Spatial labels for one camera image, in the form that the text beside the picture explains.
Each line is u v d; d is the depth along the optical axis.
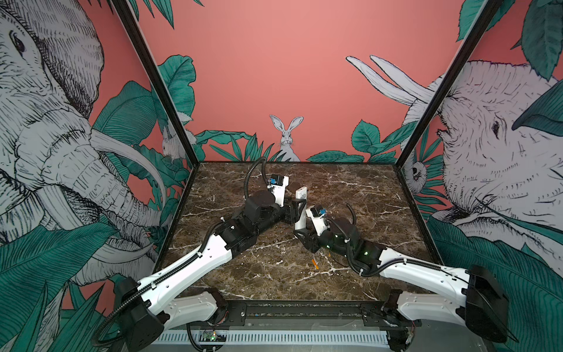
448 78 0.86
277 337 0.70
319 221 0.65
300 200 0.67
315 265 0.86
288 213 0.60
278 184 0.60
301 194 0.68
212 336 0.70
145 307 0.38
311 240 0.65
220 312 0.64
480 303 0.40
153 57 0.83
